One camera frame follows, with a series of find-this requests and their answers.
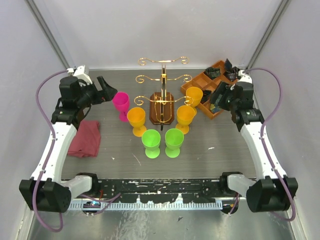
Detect pink plastic wine glass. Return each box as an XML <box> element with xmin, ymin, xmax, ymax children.
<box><xmin>112</xmin><ymin>91</ymin><xmax>130</xmax><ymax>122</ymax></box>

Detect orange wine glass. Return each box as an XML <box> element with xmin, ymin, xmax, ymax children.
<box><xmin>186</xmin><ymin>86</ymin><xmax>203</xmax><ymax>114</ymax></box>
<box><xmin>127</xmin><ymin>107</ymin><xmax>147</xmax><ymax>137</ymax></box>
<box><xmin>175</xmin><ymin>105</ymin><xmax>195</xmax><ymax>135</ymax></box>

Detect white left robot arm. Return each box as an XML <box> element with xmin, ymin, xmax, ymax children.
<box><xmin>19</xmin><ymin>76</ymin><xmax>118</xmax><ymax>213</ymax></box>

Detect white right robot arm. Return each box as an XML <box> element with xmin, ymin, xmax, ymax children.
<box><xmin>210</xmin><ymin>81</ymin><xmax>298</xmax><ymax>213</ymax></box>

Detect green wine glass right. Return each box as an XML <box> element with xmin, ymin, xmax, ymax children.
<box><xmin>164</xmin><ymin>128</ymin><xmax>184</xmax><ymax>158</ymax></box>

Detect green wine glass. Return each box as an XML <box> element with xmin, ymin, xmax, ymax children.
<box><xmin>141</xmin><ymin>129</ymin><xmax>161</xmax><ymax>159</ymax></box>
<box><xmin>164</xmin><ymin>128</ymin><xmax>184</xmax><ymax>158</ymax></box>

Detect green wine glass left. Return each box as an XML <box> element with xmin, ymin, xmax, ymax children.
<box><xmin>141</xmin><ymin>129</ymin><xmax>161</xmax><ymax>159</ymax></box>

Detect blue yellow patterned cloth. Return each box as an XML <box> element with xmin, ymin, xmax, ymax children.
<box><xmin>209</xmin><ymin>103</ymin><xmax>221</xmax><ymax>114</ymax></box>

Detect black rolled belt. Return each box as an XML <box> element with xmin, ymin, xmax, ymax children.
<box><xmin>200</xmin><ymin>89</ymin><xmax>212</xmax><ymax>104</ymax></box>

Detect orange wooden divided tray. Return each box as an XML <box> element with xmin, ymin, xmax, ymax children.
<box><xmin>180</xmin><ymin>60</ymin><xmax>238</xmax><ymax>120</ymax></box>

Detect dark blue folded cloth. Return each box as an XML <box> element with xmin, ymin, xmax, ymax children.
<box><xmin>223</xmin><ymin>58</ymin><xmax>240</xmax><ymax>82</ymax></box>

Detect dark green patterned cloth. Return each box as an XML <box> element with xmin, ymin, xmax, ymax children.
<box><xmin>204</xmin><ymin>66</ymin><xmax>221</xmax><ymax>80</ymax></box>

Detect red folded cloth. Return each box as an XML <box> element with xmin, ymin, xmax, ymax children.
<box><xmin>67</xmin><ymin>120</ymin><xmax>101</xmax><ymax>158</ymax></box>

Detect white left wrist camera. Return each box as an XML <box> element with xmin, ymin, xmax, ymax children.
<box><xmin>66</xmin><ymin>65</ymin><xmax>93</xmax><ymax>85</ymax></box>

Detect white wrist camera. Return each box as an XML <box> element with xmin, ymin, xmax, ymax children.
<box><xmin>236</xmin><ymin>70</ymin><xmax>253</xmax><ymax>87</ymax></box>
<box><xmin>66</xmin><ymin>65</ymin><xmax>93</xmax><ymax>85</ymax></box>

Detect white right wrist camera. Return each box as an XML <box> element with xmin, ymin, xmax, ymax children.
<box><xmin>236</xmin><ymin>70</ymin><xmax>253</xmax><ymax>87</ymax></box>

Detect gold wire wine glass rack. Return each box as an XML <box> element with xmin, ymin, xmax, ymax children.
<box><xmin>134</xmin><ymin>56</ymin><xmax>190</xmax><ymax>130</ymax></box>

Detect black mounting rail base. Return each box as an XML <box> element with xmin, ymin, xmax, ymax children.
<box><xmin>85</xmin><ymin>178</ymin><xmax>236</xmax><ymax>204</ymax></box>

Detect grey slotted cable duct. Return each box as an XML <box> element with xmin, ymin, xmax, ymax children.
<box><xmin>68</xmin><ymin>200</ymin><xmax>223</xmax><ymax>211</ymax></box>

